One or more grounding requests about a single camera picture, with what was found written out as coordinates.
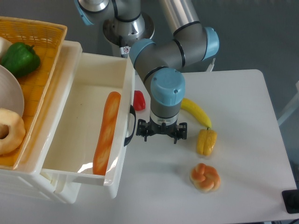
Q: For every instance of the yellow toy bell pepper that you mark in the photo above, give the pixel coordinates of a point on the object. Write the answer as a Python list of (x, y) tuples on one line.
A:
[(206, 141)]

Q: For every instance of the white drawer cabinet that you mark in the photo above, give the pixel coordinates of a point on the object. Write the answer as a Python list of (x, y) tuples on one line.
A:
[(28, 179)]

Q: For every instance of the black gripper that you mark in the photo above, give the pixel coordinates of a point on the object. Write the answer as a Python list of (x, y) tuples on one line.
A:
[(175, 131)]

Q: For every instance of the orange toy baguette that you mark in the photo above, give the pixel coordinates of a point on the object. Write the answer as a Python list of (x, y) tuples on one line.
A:
[(106, 136)]

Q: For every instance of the white cable plug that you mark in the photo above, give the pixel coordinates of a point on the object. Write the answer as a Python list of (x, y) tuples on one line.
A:
[(211, 66)]

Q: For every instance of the yellow toy banana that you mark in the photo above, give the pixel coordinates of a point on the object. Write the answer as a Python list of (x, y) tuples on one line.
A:
[(197, 112)]

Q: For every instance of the orange knotted bread roll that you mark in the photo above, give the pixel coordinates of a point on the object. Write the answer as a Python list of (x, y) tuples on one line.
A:
[(205, 178)]

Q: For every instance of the beige toy donut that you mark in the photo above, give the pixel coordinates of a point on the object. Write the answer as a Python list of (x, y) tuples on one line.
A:
[(16, 130)]

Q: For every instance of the yellow woven basket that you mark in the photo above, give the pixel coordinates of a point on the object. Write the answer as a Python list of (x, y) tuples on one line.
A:
[(47, 39)]

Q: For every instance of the red toy bell pepper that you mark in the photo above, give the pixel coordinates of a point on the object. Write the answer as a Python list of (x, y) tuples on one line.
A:
[(139, 102)]

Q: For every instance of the white frame at right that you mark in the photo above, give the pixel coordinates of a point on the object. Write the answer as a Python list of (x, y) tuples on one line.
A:
[(290, 107)]

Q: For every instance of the black device at edge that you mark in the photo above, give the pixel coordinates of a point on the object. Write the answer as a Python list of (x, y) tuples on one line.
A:
[(291, 200)]

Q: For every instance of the white drawer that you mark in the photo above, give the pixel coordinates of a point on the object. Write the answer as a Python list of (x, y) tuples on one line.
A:
[(69, 159)]

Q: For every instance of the white toy radish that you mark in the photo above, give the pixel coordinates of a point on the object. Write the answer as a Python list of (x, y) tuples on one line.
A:
[(4, 45)]

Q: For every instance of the green toy bell pepper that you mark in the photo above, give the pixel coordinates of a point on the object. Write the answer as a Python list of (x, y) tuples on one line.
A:
[(20, 59)]

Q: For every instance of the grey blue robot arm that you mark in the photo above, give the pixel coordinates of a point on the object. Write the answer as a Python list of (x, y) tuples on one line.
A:
[(159, 66)]

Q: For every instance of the white plate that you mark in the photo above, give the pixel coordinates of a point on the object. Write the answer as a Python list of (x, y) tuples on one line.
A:
[(11, 95)]

